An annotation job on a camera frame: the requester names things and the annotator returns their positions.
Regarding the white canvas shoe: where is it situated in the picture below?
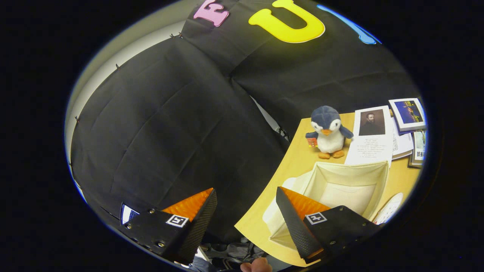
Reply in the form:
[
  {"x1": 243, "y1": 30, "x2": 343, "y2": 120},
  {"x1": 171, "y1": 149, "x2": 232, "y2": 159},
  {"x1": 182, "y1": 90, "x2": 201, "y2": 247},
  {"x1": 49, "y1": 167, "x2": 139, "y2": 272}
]
[{"x1": 372, "y1": 193, "x2": 403, "y2": 226}]

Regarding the plain white book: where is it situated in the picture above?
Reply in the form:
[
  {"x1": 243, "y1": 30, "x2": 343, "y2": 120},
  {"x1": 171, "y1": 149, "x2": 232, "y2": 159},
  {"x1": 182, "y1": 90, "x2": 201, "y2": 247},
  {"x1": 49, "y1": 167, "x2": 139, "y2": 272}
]
[{"x1": 391, "y1": 117, "x2": 414, "y2": 159}]

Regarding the person's grey clothing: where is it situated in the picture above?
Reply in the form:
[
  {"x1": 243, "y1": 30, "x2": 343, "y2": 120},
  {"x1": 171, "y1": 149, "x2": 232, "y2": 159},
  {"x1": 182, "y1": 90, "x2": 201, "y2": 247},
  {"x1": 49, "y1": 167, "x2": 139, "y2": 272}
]
[{"x1": 191, "y1": 237, "x2": 265, "y2": 272}]

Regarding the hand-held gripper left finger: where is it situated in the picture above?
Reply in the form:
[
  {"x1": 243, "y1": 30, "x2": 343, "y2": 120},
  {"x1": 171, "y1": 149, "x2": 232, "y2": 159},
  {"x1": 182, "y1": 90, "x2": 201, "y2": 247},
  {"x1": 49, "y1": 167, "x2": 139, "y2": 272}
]
[{"x1": 120, "y1": 188, "x2": 218, "y2": 265}]

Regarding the book with pale green cover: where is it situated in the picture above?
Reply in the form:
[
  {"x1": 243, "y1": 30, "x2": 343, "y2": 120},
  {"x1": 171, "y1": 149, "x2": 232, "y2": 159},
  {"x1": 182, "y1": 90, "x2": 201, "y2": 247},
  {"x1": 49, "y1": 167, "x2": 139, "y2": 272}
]
[{"x1": 408, "y1": 129, "x2": 428, "y2": 168}]

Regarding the book with night photo cover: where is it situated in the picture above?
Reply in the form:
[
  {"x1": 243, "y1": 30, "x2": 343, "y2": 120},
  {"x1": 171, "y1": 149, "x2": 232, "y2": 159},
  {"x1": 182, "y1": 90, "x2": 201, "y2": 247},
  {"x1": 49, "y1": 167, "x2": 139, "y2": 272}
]
[{"x1": 389, "y1": 98, "x2": 427, "y2": 132}]

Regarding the beige fabric storage box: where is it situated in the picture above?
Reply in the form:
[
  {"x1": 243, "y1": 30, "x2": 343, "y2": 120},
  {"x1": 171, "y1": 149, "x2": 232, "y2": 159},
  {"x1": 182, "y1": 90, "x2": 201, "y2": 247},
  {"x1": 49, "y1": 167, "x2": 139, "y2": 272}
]
[{"x1": 263, "y1": 161, "x2": 390, "y2": 250}]

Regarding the white-framed blue panel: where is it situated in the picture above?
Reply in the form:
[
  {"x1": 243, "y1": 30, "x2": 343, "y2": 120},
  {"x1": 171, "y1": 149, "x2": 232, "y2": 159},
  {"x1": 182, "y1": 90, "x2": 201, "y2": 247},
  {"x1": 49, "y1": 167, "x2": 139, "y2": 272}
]
[{"x1": 120, "y1": 203, "x2": 141, "y2": 226}]

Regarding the book with portrait cover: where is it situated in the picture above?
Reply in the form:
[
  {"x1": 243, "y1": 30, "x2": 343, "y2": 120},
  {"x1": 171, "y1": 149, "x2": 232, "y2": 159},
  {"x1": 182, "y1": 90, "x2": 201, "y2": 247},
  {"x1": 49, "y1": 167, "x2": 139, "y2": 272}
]
[{"x1": 345, "y1": 106, "x2": 394, "y2": 167}]

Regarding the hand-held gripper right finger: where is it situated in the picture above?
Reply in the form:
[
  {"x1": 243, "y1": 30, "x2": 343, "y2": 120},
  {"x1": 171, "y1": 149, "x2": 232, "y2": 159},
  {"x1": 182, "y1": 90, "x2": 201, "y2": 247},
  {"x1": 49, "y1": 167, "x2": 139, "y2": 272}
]
[{"x1": 276, "y1": 186, "x2": 382, "y2": 264}]

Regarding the blue penguin plush toy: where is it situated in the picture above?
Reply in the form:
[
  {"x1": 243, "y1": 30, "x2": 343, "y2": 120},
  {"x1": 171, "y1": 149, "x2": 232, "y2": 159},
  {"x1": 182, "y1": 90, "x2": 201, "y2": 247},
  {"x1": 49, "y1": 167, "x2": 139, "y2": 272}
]
[{"x1": 306, "y1": 106, "x2": 354, "y2": 159}]

